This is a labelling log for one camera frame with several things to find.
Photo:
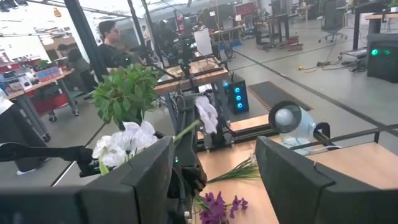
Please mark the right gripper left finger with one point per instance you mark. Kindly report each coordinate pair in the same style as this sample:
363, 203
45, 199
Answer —
124, 199

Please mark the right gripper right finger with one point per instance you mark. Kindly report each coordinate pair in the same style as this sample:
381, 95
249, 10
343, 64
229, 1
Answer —
311, 196

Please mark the purple flower bunch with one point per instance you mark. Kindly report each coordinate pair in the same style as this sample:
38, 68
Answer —
214, 208

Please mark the white flower bunch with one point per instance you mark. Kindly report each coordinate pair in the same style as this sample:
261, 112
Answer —
239, 172
130, 140

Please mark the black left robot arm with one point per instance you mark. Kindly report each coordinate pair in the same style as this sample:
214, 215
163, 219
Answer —
186, 124

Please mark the black horizontal bar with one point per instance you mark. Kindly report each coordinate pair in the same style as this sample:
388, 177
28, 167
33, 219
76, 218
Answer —
40, 153

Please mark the computer tower with blue lights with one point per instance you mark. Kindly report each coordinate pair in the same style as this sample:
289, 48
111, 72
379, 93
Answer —
237, 93

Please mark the black mat with hazard stripes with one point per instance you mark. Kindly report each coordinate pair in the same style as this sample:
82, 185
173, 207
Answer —
280, 93

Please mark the potted green leafy plant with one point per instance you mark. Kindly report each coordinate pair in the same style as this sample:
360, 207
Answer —
124, 90

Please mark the red tool cabinet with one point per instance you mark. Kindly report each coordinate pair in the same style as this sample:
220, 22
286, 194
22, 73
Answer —
51, 104

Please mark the cluttered wooden workbench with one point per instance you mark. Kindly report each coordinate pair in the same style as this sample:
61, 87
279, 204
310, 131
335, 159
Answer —
37, 82

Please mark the white board panel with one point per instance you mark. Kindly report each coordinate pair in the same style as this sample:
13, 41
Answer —
203, 42

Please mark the person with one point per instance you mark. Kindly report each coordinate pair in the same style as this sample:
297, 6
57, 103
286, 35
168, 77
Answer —
74, 59
112, 53

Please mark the computer tower with green lights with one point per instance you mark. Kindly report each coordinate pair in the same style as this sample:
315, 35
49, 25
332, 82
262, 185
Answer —
384, 59

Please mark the black office chair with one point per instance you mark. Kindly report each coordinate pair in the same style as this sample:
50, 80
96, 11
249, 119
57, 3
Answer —
332, 18

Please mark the black aluminium table frame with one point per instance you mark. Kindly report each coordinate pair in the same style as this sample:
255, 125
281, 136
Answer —
224, 143

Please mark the wooden workbench with black frame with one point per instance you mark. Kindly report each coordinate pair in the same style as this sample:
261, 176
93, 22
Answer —
192, 73

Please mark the black upright frame post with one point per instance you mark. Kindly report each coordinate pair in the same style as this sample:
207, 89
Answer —
87, 40
140, 31

